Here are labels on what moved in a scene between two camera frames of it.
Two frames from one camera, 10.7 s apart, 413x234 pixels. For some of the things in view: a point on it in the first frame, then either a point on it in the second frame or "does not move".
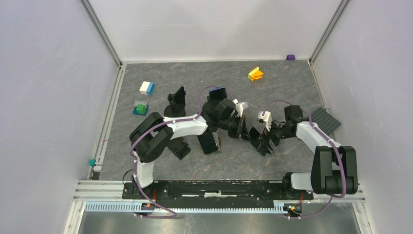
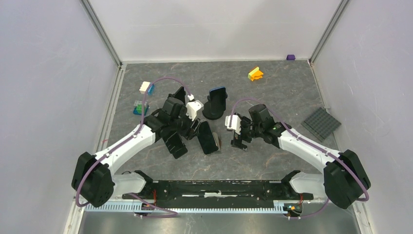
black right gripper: (265, 146) -> (238, 138)
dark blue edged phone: (218, 93) does not move
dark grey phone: (208, 142) does not move
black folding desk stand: (179, 148) does not move
